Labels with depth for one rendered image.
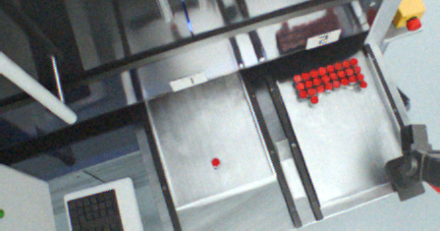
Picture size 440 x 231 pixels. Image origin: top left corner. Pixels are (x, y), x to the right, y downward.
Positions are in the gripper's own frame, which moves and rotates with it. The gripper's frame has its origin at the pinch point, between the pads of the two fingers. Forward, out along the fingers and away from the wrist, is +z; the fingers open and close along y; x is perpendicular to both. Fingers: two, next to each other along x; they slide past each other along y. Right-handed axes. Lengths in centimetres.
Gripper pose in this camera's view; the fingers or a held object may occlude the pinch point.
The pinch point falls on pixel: (396, 183)
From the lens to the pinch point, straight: 129.1
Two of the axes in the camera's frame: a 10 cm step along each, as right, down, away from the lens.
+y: -3.3, -9.1, 2.6
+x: -9.4, 3.1, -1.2
